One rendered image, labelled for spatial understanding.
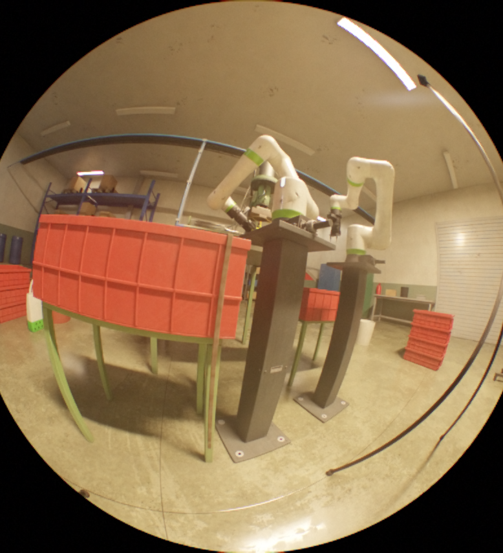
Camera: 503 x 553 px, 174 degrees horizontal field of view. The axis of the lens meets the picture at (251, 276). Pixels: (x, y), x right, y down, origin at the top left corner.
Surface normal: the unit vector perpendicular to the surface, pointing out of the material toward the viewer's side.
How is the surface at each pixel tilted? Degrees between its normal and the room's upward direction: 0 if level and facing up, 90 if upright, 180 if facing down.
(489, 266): 90
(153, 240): 90
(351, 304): 90
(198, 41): 180
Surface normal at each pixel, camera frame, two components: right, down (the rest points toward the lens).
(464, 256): -0.93, -0.15
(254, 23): -0.14, 0.99
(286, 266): 0.47, 0.04
